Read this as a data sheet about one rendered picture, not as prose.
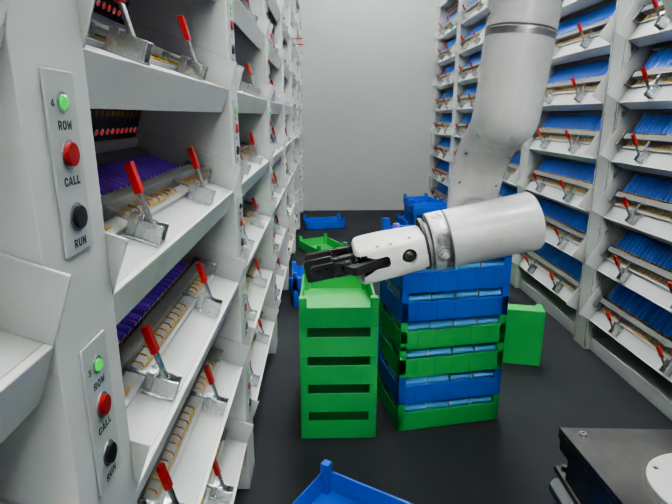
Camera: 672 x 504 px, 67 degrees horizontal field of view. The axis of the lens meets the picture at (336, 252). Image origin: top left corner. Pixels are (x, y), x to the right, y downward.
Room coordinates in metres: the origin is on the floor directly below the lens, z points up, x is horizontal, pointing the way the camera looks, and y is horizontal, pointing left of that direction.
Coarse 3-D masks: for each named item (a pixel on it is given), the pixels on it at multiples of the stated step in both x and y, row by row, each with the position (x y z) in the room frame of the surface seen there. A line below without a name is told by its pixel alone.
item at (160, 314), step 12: (192, 264) 0.95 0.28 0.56; (192, 276) 0.89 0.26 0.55; (180, 288) 0.82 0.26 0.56; (168, 300) 0.76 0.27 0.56; (156, 312) 0.71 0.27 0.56; (168, 312) 0.74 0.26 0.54; (144, 324) 0.66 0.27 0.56; (156, 324) 0.68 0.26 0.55; (168, 324) 0.71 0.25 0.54; (132, 336) 0.62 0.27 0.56; (120, 348) 0.58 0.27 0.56; (132, 348) 0.59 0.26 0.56; (120, 360) 0.56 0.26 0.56; (132, 360) 0.59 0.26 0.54
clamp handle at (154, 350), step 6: (144, 330) 0.55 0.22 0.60; (150, 330) 0.56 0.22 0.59; (144, 336) 0.55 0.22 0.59; (150, 336) 0.55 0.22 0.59; (150, 342) 0.55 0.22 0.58; (156, 342) 0.56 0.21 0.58; (150, 348) 0.55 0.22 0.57; (156, 348) 0.55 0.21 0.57; (156, 354) 0.55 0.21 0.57; (156, 360) 0.55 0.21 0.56; (162, 366) 0.56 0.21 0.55; (162, 372) 0.55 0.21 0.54
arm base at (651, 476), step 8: (664, 456) 0.62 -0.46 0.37; (648, 464) 0.60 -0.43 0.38; (656, 464) 0.60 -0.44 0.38; (664, 464) 0.60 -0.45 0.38; (648, 472) 0.58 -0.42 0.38; (656, 472) 0.58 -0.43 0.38; (664, 472) 0.58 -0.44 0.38; (648, 480) 0.57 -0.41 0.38; (656, 480) 0.57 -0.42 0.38; (664, 480) 0.57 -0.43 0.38; (648, 488) 0.56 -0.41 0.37; (656, 488) 0.55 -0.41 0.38; (664, 488) 0.55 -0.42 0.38; (656, 496) 0.54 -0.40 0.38; (664, 496) 0.53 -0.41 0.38
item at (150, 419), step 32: (192, 256) 1.00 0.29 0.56; (224, 256) 1.00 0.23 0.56; (192, 288) 0.90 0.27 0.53; (224, 288) 0.95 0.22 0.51; (192, 320) 0.77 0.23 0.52; (192, 352) 0.67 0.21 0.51; (128, 384) 0.55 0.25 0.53; (192, 384) 0.65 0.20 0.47; (128, 416) 0.49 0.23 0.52; (160, 416) 0.51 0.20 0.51; (160, 448) 0.49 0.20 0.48
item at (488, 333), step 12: (384, 312) 1.37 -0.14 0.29; (384, 324) 1.37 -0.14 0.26; (492, 324) 1.28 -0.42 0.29; (504, 324) 1.29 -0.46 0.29; (396, 336) 1.26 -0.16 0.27; (408, 336) 1.23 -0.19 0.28; (420, 336) 1.24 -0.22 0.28; (432, 336) 1.25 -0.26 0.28; (444, 336) 1.25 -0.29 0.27; (456, 336) 1.26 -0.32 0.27; (468, 336) 1.27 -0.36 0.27; (480, 336) 1.27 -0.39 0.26; (492, 336) 1.28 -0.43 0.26; (504, 336) 1.29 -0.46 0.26; (408, 348) 1.23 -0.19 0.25; (420, 348) 1.24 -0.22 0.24
